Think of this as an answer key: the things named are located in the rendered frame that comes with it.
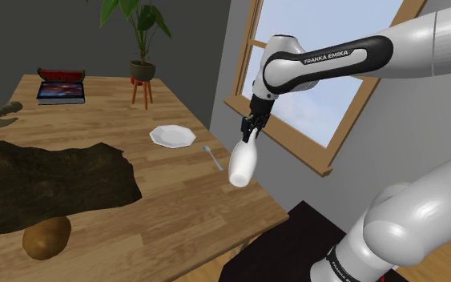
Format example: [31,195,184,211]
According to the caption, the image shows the dark hardcover book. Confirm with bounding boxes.
[36,80,87,106]

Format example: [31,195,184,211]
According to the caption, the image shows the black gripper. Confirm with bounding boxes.
[240,94,276,144]

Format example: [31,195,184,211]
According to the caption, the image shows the potted plant on wooden stool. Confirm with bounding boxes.
[85,0,172,111]

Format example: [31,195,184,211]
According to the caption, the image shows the watermelon slice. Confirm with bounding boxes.
[37,67,87,84]

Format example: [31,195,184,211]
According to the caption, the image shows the white octagonal plate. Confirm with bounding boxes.
[149,124,197,150]

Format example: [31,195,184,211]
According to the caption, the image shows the dark robot stand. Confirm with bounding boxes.
[218,199,409,282]

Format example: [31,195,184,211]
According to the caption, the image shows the wooden framed window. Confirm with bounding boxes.
[223,0,429,179]

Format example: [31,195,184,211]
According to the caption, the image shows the dark brown cloth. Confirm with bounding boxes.
[0,140,143,239]

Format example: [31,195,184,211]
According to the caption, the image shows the wooden table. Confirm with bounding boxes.
[0,74,290,282]

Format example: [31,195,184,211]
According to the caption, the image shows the white bottle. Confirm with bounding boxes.
[228,130,258,188]

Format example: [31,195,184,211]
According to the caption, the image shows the silver spoon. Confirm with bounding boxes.
[202,144,224,172]

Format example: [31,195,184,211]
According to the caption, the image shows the brown potato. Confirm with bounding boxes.
[22,216,72,261]

